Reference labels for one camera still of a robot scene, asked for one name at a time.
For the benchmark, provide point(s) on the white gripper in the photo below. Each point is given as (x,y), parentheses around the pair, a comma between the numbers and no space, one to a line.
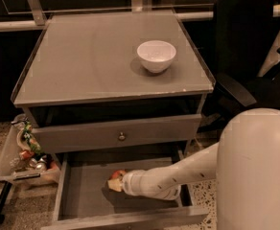
(134,182)

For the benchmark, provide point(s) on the red apple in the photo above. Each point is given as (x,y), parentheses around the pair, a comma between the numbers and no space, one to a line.
(117,174)

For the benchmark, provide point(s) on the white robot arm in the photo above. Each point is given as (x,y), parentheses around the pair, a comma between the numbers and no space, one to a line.
(245,164)

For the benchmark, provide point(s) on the open grey middle drawer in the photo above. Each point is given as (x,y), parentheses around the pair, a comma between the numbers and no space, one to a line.
(84,201)

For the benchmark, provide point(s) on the round metal drawer knob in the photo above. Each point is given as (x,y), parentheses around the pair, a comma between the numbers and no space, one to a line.
(122,136)

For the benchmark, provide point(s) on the closed grey top drawer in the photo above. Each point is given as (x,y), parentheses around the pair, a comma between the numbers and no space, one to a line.
(57,139)

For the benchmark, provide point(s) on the grey drawer cabinet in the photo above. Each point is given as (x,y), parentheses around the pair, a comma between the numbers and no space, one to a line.
(86,70)

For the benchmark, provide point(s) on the silver can in bin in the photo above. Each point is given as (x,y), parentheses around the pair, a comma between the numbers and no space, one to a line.
(41,166)

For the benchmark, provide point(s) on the green snack packet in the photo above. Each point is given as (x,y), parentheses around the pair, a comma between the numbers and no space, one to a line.
(30,140)

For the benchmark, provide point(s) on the clear plastic bin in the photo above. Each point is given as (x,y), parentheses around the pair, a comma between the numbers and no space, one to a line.
(17,162)

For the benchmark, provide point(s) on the black stand leg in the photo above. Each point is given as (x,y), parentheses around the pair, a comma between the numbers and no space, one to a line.
(3,196)

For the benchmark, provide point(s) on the white ceramic bowl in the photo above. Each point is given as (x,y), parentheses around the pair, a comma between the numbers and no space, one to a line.
(156,55)

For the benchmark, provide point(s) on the black office chair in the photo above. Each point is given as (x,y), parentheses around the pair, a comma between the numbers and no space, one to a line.
(241,39)

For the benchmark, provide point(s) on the metal wall rail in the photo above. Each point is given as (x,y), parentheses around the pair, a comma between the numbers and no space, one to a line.
(26,15)

